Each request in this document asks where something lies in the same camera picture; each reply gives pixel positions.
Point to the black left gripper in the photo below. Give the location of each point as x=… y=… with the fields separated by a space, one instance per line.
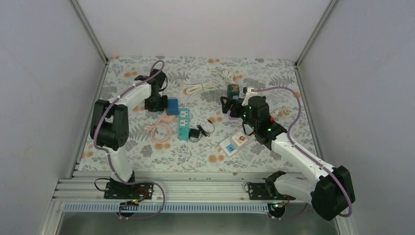
x=160 y=108

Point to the blue slotted cable duct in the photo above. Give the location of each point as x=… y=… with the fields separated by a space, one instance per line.
x=167 y=207

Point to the dark blue cube socket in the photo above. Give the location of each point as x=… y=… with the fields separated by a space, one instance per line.
x=172 y=108

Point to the aluminium rail base frame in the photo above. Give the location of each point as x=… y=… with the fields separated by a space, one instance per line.
x=219 y=187

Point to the floral patterned table mat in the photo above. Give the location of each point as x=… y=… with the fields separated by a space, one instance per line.
x=198 y=83

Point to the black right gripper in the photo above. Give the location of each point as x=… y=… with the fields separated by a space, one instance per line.
x=236 y=102

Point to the dark green cube socket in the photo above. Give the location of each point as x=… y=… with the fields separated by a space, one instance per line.
x=233 y=90

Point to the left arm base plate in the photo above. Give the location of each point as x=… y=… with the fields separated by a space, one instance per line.
x=118 y=190

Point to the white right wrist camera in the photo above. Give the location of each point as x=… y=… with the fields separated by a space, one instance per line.
x=249 y=92

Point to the teal power strip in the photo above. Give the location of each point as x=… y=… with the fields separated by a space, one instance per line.
x=183 y=124

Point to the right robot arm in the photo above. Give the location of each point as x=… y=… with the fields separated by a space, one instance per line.
x=328 y=189

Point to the white cartoon cube plug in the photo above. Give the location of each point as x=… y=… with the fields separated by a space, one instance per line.
x=239 y=139

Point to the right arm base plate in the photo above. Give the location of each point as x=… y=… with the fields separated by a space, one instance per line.
x=258 y=191

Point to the black plug adapter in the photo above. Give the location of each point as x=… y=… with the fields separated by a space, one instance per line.
x=195 y=134

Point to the white multicolour power strip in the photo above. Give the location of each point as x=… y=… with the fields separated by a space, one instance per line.
x=228 y=147

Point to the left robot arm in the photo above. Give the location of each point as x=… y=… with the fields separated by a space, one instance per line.
x=110 y=124

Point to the pink round power socket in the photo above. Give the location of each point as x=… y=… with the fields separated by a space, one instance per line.
x=164 y=117

